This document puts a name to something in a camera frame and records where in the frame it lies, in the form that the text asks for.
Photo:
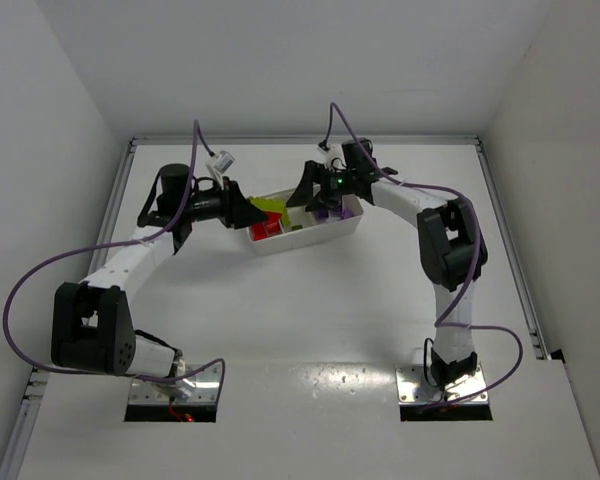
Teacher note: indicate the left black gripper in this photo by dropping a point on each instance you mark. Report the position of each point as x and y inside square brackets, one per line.
[232, 203]

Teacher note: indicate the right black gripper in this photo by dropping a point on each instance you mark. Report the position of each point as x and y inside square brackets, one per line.
[323, 181]

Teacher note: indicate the purple square lego brick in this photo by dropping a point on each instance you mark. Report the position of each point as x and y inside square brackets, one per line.
[321, 216]

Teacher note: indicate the red rounded lego brick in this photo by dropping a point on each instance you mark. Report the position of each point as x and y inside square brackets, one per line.
[271, 227]

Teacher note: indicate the purple flower lego brick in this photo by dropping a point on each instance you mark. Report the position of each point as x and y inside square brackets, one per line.
[346, 214]

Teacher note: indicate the red green purple lego stack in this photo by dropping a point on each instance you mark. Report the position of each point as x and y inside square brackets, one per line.
[271, 205]

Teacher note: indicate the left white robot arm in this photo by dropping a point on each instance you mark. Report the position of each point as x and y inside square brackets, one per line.
[92, 327]

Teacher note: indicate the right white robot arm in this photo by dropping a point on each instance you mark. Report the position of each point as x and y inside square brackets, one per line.
[450, 244]

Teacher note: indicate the white three-compartment container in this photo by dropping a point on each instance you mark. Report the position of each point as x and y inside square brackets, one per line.
[300, 229]

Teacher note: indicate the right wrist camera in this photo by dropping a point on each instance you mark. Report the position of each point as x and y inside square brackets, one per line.
[331, 155]

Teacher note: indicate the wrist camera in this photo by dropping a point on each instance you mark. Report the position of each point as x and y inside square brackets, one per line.
[331, 155]
[219, 164]

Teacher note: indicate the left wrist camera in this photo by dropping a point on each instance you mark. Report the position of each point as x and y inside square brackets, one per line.
[219, 164]

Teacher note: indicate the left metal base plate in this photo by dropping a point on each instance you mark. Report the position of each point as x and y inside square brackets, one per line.
[201, 388]

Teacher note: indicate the metal base plate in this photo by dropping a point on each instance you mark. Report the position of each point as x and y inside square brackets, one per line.
[201, 388]
[414, 391]

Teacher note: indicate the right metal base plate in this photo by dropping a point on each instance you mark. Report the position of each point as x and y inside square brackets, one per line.
[414, 391]

